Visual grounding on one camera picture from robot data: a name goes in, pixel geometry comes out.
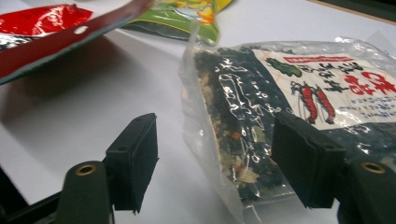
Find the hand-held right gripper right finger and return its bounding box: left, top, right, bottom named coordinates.
left=270, top=111, right=347, bottom=209

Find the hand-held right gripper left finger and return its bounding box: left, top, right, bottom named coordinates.
left=105, top=112, right=160, bottom=215

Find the clear dried seaweed packet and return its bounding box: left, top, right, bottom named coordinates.
left=178, top=35, right=396, bottom=224

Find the yellow green snack packet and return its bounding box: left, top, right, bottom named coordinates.
left=122, top=0, right=234, bottom=46

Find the red foil packet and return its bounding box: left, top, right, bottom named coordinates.
left=0, top=0, right=155, bottom=87

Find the white paper table cover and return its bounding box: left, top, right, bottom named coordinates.
left=0, top=0, right=396, bottom=224

